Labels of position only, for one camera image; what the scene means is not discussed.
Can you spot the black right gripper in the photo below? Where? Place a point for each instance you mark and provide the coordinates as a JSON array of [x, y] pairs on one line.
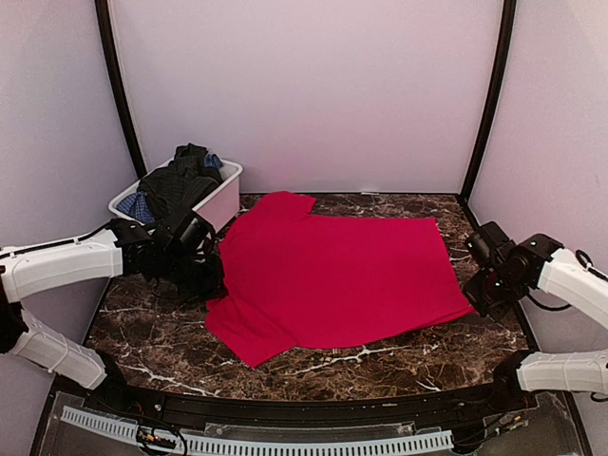
[[472, 291]]

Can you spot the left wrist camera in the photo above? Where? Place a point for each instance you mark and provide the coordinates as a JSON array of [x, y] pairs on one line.
[[185, 234]]

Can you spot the black front rail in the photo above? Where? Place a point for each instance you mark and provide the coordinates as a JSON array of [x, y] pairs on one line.
[[454, 408]]

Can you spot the black striped garment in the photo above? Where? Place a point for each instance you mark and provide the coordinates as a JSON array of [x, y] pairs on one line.
[[191, 176]]

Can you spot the red t-shirt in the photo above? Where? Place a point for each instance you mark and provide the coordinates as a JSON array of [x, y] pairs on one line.
[[298, 279]]

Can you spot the blue checkered garment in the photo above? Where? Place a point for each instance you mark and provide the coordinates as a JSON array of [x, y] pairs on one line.
[[135, 206]]

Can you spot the black frame post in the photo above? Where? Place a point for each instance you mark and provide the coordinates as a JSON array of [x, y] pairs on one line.
[[491, 100], [113, 70]]

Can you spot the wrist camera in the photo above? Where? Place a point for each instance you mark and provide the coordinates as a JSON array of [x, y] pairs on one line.
[[185, 234], [488, 244]]

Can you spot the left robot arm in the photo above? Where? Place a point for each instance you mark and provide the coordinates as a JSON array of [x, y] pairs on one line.
[[121, 247]]

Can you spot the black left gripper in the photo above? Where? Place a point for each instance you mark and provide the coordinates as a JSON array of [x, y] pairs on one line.
[[214, 286]]

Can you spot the black frame post right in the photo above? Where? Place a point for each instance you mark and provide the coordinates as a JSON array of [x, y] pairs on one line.
[[491, 100]]

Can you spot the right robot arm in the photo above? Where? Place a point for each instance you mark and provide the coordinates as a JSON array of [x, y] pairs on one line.
[[507, 273]]

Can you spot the white plastic laundry bin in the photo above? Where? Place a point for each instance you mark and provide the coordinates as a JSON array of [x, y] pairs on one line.
[[220, 206]]

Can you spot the black frame post left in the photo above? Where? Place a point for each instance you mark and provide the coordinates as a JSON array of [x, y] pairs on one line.
[[113, 70]]

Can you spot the white slotted cable duct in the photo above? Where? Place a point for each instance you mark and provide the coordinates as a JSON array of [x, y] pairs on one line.
[[219, 439]]

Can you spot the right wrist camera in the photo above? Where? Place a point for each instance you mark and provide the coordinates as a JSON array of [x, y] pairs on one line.
[[488, 244]]

